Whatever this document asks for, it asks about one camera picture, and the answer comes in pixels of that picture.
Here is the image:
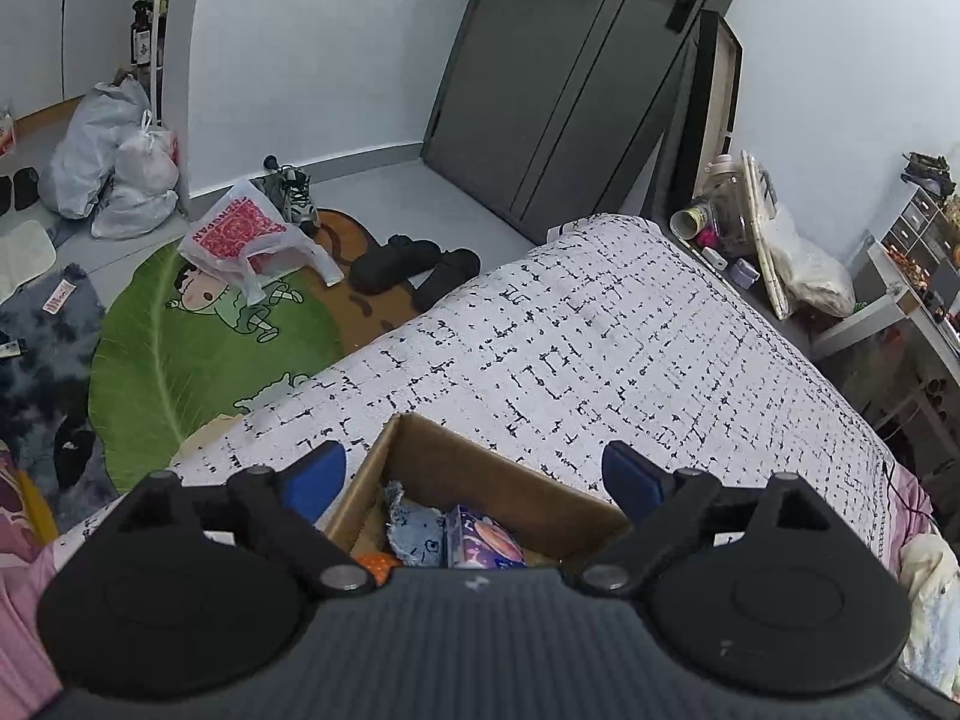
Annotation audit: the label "orange burger plush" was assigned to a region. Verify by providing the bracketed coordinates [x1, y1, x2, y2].
[355, 551, 404, 587]

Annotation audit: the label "grey denim plush toy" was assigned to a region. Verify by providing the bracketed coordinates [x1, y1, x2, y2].
[384, 479, 446, 569]

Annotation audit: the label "blue tissue pack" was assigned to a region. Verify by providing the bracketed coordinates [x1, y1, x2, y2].
[444, 505, 526, 571]

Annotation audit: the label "brown cardboard box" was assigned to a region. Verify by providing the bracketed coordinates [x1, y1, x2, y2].
[322, 415, 630, 566]

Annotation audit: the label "white black patterned blanket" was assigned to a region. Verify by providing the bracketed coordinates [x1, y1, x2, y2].
[55, 213, 913, 564]

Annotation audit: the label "green leaf cartoon rug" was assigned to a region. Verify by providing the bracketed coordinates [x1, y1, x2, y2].
[89, 244, 343, 491]

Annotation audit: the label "pink bed sheet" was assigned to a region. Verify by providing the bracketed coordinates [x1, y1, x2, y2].
[0, 445, 62, 718]

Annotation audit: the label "cream tote bag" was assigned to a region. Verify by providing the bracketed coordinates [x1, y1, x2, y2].
[737, 148, 858, 322]

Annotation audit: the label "white red plastic bag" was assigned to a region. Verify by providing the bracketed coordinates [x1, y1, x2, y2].
[178, 179, 345, 304]

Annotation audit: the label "black slippers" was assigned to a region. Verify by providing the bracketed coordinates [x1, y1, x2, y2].
[348, 234, 482, 312]

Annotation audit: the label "paper cup tube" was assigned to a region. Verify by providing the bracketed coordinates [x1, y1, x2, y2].
[669, 199, 719, 241]

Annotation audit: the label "blue tie-dye rug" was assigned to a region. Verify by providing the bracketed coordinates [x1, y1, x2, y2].
[2, 263, 117, 533]

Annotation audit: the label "pastel fluffy blanket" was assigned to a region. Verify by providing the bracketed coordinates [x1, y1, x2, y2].
[898, 532, 960, 700]

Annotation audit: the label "white desk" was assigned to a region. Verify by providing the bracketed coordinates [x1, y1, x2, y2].
[808, 239, 960, 467]

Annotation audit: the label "grey sneakers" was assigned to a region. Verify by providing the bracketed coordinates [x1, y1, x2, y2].
[252, 154, 319, 239]

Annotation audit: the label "small drawer organizer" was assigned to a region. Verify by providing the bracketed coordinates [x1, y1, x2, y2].
[882, 182, 958, 289]

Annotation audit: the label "white garbage bags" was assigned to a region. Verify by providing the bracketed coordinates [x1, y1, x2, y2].
[39, 75, 179, 241]

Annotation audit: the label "black framed board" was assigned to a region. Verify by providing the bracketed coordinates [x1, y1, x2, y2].
[643, 10, 743, 229]

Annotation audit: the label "dark grey door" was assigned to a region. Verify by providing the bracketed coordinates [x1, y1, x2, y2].
[421, 0, 732, 242]

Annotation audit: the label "white kitchen cabinet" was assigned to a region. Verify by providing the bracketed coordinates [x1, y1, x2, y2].
[2, 0, 139, 119]

